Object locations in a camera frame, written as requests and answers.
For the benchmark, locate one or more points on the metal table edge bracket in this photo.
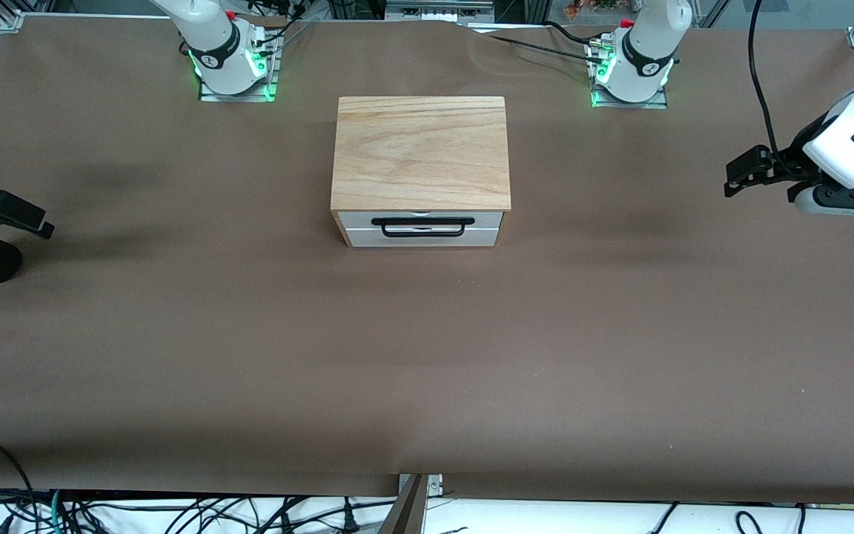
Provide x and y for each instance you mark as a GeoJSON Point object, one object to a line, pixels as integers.
{"type": "Point", "coordinates": [412, 512]}

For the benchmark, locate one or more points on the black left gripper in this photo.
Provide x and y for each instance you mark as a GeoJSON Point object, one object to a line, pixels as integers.
{"type": "Point", "coordinates": [786, 165]}

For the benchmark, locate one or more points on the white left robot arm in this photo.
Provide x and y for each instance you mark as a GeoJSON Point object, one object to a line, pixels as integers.
{"type": "Point", "coordinates": [646, 59]}

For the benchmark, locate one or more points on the brown table cover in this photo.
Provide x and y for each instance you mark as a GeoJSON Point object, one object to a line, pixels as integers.
{"type": "Point", "coordinates": [427, 356]}

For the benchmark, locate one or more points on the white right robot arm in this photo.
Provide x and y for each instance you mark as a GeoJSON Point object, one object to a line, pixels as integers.
{"type": "Point", "coordinates": [212, 44]}

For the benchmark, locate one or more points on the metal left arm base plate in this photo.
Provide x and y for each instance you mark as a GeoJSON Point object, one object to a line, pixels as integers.
{"type": "Point", "coordinates": [631, 104]}

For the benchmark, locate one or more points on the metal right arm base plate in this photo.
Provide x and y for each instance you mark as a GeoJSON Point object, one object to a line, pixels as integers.
{"type": "Point", "coordinates": [238, 96]}

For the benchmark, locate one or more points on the wooden drawer cabinet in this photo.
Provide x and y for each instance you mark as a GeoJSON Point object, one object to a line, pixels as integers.
{"type": "Point", "coordinates": [419, 148]}

